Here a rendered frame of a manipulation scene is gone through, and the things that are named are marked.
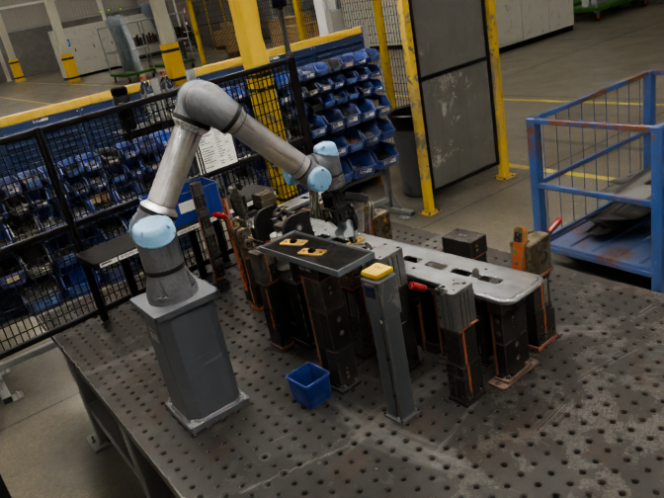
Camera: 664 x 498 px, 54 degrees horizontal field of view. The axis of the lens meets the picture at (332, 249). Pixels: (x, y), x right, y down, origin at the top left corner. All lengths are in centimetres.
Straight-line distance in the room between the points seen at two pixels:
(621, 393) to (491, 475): 46
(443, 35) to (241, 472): 404
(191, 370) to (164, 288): 26
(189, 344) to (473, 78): 405
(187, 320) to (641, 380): 128
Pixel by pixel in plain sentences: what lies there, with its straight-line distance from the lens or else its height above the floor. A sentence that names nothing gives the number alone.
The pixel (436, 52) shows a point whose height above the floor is 120.
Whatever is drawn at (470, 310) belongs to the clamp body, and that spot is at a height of 98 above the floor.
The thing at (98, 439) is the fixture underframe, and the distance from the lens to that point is 354.
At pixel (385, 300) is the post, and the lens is 170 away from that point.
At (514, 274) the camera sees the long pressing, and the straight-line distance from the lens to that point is 195.
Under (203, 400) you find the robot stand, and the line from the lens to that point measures 206.
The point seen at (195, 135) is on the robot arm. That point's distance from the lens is 200.
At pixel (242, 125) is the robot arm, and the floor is 153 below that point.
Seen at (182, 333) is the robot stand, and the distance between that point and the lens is 195.
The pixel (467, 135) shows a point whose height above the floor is 48.
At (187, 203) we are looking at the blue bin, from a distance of 284.
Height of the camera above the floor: 186
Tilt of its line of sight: 22 degrees down
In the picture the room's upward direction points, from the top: 11 degrees counter-clockwise
